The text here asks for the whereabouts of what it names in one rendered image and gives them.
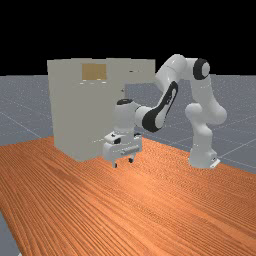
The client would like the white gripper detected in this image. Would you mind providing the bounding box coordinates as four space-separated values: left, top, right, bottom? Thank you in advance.
101 130 143 169

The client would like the pale grey cabinet drawer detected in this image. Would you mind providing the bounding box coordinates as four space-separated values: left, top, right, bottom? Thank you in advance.
107 58 157 85

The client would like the pale grey cabinet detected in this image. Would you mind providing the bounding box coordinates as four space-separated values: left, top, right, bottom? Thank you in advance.
46 58 128 164

